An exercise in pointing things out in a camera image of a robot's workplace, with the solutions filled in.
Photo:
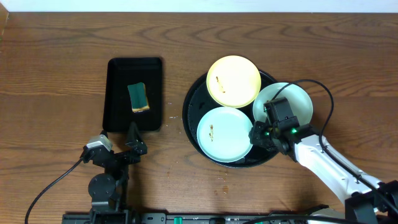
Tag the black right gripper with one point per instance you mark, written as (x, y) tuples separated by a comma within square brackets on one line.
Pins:
[(257, 128)]

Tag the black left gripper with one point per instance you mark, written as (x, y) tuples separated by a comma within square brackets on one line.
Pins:
[(119, 156)]

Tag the pale green plate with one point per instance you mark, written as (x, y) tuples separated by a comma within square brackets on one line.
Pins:
[(299, 100)]

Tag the green yellow sponge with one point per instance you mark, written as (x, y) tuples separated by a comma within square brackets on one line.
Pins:
[(138, 97)]

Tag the light blue plate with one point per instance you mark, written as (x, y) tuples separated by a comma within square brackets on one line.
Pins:
[(223, 134)]

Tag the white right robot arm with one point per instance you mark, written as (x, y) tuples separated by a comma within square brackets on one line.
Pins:
[(366, 198)]

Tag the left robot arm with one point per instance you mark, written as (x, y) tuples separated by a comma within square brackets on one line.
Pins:
[(108, 190)]

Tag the rectangular black tray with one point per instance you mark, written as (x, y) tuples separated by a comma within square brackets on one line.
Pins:
[(122, 72)]

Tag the round black tray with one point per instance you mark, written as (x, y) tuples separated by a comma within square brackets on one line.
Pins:
[(196, 104)]

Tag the yellow plate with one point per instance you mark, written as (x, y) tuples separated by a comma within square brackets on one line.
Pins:
[(233, 81)]

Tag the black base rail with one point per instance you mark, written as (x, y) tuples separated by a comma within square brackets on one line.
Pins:
[(161, 218)]

